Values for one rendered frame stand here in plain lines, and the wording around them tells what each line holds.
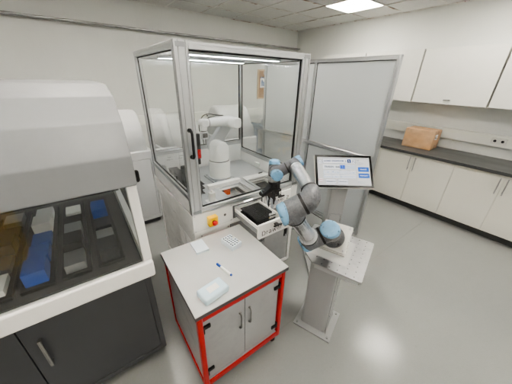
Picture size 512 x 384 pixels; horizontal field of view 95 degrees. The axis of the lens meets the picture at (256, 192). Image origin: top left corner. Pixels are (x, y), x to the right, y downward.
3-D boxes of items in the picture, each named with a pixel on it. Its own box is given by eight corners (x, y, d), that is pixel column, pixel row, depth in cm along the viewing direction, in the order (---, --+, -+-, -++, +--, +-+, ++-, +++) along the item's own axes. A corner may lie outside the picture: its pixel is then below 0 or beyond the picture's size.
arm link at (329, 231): (345, 238, 149) (344, 232, 138) (325, 246, 152) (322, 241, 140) (335, 221, 155) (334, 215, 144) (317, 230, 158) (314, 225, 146)
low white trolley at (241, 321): (280, 341, 181) (289, 266, 147) (206, 399, 147) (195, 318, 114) (239, 291, 222) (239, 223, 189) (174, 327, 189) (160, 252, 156)
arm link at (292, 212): (328, 246, 150) (306, 206, 109) (306, 256, 152) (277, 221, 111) (319, 231, 157) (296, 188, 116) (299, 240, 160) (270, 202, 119)
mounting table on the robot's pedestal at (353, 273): (370, 256, 175) (374, 243, 170) (357, 297, 142) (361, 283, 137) (313, 235, 197) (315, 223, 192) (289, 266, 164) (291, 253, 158)
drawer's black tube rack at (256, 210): (275, 221, 180) (275, 213, 177) (256, 228, 171) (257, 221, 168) (257, 209, 196) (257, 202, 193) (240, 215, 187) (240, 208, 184)
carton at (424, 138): (436, 148, 368) (443, 129, 356) (429, 151, 351) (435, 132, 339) (409, 142, 398) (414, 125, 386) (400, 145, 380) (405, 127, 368)
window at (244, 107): (289, 180, 212) (301, 59, 171) (201, 206, 166) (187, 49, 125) (289, 180, 213) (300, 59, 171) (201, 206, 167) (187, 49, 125)
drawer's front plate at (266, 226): (289, 226, 177) (290, 214, 172) (258, 240, 161) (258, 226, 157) (287, 225, 178) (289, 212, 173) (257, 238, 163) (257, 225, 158)
